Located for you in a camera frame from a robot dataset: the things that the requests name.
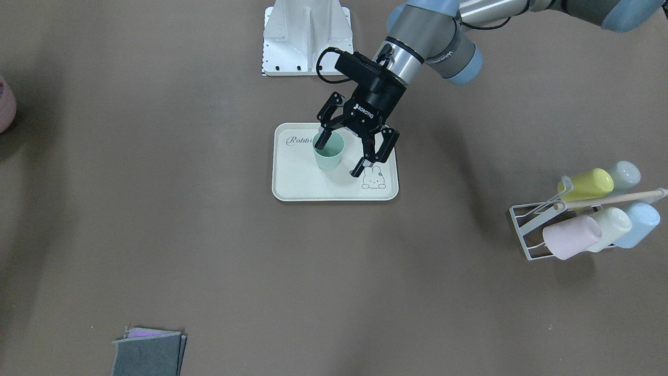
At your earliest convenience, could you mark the grey folded cloth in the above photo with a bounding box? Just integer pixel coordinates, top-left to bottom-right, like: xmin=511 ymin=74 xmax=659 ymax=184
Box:
xmin=111 ymin=327 xmax=187 ymax=375

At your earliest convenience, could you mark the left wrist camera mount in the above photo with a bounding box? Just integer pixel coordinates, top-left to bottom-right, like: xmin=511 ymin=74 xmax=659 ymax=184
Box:
xmin=335 ymin=50 xmax=394 ymax=90

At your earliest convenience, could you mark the cream white cup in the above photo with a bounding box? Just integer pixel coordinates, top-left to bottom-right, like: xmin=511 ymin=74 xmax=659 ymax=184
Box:
xmin=586 ymin=207 xmax=633 ymax=253

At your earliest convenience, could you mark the pink cup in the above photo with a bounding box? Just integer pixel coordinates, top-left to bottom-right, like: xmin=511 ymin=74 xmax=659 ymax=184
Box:
xmin=542 ymin=216 xmax=601 ymax=260

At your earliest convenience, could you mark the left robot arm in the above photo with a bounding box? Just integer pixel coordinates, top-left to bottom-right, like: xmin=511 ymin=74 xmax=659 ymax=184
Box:
xmin=313 ymin=1 xmax=666 ymax=178

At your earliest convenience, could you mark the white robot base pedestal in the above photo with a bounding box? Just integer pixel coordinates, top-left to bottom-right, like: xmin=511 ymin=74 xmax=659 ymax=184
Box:
xmin=261 ymin=1 xmax=353 ymax=76

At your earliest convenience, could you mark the white wire cup rack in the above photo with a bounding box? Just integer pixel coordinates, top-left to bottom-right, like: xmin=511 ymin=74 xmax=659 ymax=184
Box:
xmin=508 ymin=188 xmax=666 ymax=261

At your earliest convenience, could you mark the cream rabbit tray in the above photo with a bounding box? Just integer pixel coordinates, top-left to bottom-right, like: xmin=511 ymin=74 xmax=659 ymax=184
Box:
xmin=271 ymin=122 xmax=399 ymax=202

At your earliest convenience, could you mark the green cup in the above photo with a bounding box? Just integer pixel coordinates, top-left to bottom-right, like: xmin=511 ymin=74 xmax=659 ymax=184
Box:
xmin=312 ymin=132 xmax=344 ymax=171

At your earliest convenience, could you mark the light blue cup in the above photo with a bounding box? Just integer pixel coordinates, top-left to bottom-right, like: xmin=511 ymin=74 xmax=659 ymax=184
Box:
xmin=613 ymin=202 xmax=661 ymax=249

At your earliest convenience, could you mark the pink bowl with ice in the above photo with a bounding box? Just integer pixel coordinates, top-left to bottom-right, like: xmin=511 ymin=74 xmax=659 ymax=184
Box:
xmin=1 ymin=76 xmax=17 ymax=133

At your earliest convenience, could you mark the grey cup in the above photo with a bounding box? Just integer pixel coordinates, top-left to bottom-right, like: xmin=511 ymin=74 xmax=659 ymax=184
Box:
xmin=605 ymin=160 xmax=642 ymax=193

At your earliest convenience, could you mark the yellow cup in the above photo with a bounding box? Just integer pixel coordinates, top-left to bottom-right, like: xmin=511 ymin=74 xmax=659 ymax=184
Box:
xmin=557 ymin=168 xmax=615 ymax=202

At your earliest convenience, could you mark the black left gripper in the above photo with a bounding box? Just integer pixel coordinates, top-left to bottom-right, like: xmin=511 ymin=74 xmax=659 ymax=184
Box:
xmin=314 ymin=73 xmax=406 ymax=178

